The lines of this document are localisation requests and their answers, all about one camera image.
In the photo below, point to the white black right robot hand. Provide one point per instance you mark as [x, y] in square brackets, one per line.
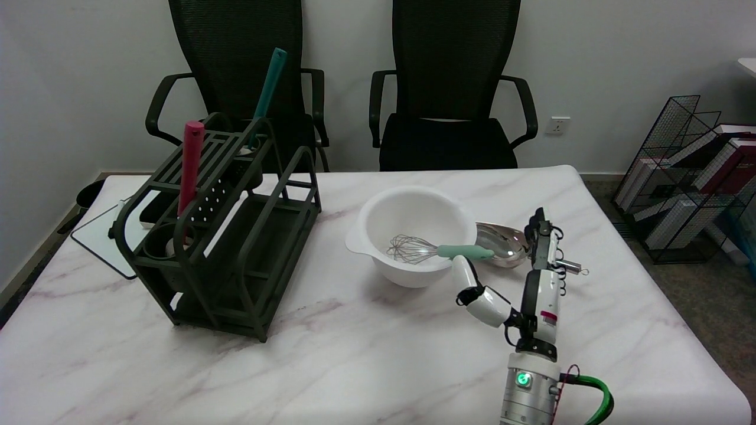
[540, 313]

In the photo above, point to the stainless steel scoop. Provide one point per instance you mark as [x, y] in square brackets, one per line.
[502, 239]

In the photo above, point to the white paperback book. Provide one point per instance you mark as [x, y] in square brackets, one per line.
[679, 218]

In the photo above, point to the white mixing bowl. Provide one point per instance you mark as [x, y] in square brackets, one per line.
[384, 218]

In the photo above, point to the maroon hardcover book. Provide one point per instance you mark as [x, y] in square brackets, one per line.
[738, 165]

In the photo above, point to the black mesh office chair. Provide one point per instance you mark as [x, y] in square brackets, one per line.
[455, 59]
[236, 47]

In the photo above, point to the dark green utensil rack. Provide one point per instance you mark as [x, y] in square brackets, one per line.
[260, 248]

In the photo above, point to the white board with black edge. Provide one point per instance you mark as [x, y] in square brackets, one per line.
[100, 236]

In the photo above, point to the black waste bin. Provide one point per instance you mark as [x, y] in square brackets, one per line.
[90, 193]

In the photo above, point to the white wall socket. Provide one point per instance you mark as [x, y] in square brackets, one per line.
[557, 125]

